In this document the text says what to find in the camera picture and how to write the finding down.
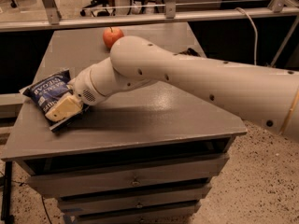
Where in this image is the top grey drawer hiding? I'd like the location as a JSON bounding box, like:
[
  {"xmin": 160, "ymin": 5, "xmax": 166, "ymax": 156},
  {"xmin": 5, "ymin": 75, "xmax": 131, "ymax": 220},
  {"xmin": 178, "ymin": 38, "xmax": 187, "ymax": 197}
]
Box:
[{"xmin": 27, "ymin": 153, "xmax": 229, "ymax": 198}]

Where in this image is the grey drawer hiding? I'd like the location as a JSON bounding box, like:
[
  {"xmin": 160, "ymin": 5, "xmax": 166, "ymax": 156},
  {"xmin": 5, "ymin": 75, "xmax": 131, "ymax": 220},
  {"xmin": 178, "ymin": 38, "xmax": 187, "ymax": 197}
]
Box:
[
  {"xmin": 72, "ymin": 201, "xmax": 200, "ymax": 224},
  {"xmin": 27, "ymin": 153, "xmax": 229, "ymax": 198},
  {"xmin": 58, "ymin": 183, "xmax": 211, "ymax": 216}
]

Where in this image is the black snack bar wrapper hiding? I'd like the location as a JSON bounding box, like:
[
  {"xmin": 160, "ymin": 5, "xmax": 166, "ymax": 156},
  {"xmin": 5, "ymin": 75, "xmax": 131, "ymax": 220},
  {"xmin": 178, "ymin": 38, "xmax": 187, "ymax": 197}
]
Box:
[{"xmin": 181, "ymin": 48, "xmax": 200, "ymax": 57}]

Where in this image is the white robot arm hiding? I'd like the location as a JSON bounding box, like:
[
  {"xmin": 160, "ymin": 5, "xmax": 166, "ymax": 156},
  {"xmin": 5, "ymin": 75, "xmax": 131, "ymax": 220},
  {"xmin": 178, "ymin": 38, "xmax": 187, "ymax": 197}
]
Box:
[{"xmin": 46, "ymin": 36, "xmax": 299, "ymax": 141}]

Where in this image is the white cable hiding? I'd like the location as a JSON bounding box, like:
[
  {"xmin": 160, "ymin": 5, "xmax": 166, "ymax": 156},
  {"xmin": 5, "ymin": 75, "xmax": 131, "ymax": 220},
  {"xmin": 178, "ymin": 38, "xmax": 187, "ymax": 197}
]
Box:
[{"xmin": 235, "ymin": 7, "xmax": 260, "ymax": 66}]

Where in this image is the blue chip bag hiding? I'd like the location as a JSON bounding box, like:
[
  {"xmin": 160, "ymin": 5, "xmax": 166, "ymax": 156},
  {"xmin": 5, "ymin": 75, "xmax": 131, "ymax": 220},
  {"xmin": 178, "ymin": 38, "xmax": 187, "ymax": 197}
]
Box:
[{"xmin": 20, "ymin": 69, "xmax": 89, "ymax": 133}]

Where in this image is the grey drawer cabinet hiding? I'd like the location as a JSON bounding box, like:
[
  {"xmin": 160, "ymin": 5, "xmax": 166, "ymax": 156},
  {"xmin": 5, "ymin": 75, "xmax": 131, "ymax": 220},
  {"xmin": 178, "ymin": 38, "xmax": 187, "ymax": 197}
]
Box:
[{"xmin": 0, "ymin": 22, "xmax": 248, "ymax": 224}]

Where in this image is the bottom grey drawer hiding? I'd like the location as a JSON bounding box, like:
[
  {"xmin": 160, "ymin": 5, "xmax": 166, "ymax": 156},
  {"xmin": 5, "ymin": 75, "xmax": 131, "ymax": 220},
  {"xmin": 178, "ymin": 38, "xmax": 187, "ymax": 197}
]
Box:
[{"xmin": 72, "ymin": 201, "xmax": 200, "ymax": 224}]

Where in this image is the middle grey drawer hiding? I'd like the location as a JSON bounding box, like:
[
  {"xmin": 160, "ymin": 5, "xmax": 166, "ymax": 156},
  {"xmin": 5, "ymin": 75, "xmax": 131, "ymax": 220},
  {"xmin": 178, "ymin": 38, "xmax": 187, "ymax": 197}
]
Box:
[{"xmin": 58, "ymin": 183, "xmax": 211, "ymax": 216}]

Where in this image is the metal railing frame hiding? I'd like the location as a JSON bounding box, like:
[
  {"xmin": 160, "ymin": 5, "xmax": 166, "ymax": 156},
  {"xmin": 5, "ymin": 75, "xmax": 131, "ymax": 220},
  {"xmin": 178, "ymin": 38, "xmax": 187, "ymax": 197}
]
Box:
[{"xmin": 0, "ymin": 0, "xmax": 299, "ymax": 32}]

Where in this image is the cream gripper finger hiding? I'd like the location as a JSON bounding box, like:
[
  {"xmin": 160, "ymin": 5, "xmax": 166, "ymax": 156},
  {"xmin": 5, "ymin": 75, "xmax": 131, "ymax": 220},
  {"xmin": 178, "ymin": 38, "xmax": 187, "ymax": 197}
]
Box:
[{"xmin": 46, "ymin": 93, "xmax": 83, "ymax": 122}]

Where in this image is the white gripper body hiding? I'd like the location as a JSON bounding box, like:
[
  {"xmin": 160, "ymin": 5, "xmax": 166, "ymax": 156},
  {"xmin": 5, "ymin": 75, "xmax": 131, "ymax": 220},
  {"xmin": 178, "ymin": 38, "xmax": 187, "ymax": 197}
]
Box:
[{"xmin": 69, "ymin": 68, "xmax": 106, "ymax": 105}]

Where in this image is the black floor cable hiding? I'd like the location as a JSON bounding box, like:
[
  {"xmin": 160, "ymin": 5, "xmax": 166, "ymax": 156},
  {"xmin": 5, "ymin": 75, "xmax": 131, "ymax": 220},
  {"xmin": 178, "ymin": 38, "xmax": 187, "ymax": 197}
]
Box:
[{"xmin": 41, "ymin": 196, "xmax": 53, "ymax": 224}]

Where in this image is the red apple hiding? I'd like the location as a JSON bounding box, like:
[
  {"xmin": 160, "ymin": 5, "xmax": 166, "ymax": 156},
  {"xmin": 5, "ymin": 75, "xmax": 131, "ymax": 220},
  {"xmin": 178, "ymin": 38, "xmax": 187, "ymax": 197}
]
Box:
[{"xmin": 103, "ymin": 27, "xmax": 124, "ymax": 49}]

